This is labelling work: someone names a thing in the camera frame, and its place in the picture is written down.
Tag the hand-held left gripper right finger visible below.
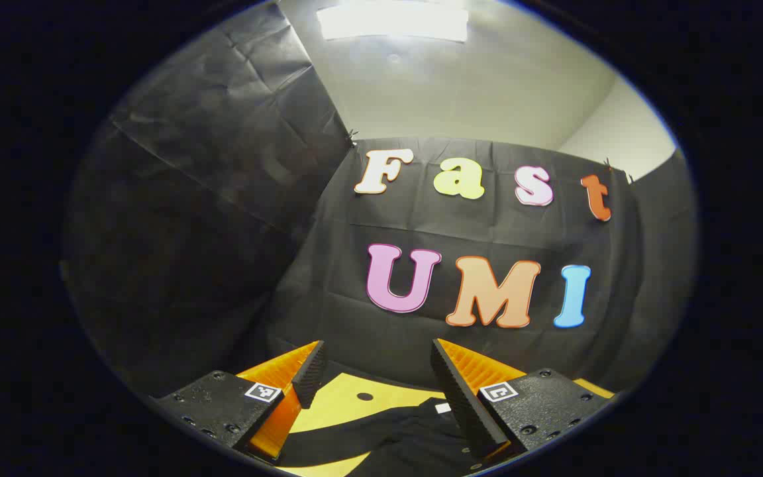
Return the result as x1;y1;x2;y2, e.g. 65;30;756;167
429;338;615;472

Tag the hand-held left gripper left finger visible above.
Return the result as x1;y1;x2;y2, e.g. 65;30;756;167
150;339;328;464

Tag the black button shirt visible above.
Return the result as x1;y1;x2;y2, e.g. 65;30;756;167
278;396;488;477

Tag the black backdrop cloth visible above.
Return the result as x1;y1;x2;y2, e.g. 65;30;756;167
60;3;699;398

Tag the ceiling light panel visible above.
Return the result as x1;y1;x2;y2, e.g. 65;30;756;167
317;3;470;42

